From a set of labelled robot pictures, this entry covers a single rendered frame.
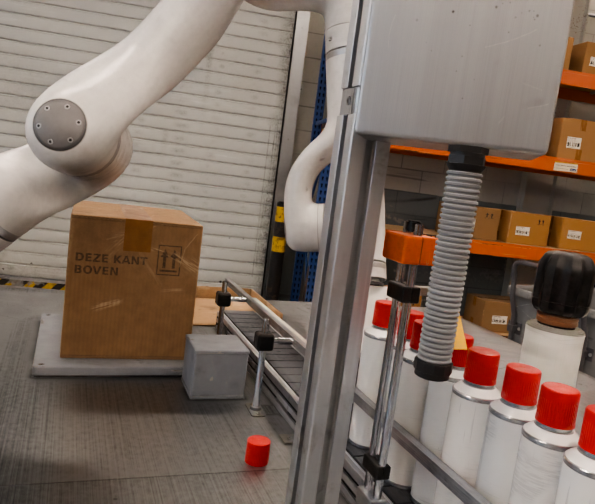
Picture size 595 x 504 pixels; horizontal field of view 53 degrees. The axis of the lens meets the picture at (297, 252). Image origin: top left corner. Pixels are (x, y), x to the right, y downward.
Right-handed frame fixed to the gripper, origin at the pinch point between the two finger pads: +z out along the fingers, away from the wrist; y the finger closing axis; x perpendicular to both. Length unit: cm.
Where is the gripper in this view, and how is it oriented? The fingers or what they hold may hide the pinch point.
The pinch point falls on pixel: (360, 387)
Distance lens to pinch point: 91.5
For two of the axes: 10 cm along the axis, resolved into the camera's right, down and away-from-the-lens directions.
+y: 9.3, 0.7, 3.6
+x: -3.7, 1.8, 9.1
